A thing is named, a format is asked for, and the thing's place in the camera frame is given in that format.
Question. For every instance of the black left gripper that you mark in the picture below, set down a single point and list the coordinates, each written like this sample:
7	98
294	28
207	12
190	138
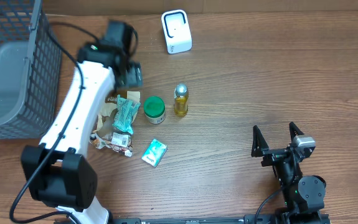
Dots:
130	73

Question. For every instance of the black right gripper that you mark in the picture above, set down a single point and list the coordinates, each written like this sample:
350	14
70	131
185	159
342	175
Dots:
260	149

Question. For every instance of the mint green wipes pack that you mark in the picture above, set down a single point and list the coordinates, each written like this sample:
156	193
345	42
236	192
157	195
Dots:
123	119

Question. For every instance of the green lid jar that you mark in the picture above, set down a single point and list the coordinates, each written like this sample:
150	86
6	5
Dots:
154	109

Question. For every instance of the brown snack packet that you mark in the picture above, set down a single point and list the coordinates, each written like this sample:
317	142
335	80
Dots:
105	135

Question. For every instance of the yellow liquid bottle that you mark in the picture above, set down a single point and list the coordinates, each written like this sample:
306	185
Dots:
181	96

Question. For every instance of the small teal tissue pack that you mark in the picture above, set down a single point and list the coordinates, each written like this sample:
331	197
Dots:
154	153

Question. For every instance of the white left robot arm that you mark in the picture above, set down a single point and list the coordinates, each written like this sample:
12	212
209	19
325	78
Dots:
56	171

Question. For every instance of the white barcode scanner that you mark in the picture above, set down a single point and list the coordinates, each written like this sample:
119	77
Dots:
177	31

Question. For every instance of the dark grey plastic basket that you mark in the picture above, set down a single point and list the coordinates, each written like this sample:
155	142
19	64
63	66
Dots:
29	70

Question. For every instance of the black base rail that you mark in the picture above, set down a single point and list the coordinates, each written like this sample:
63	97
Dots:
197	221

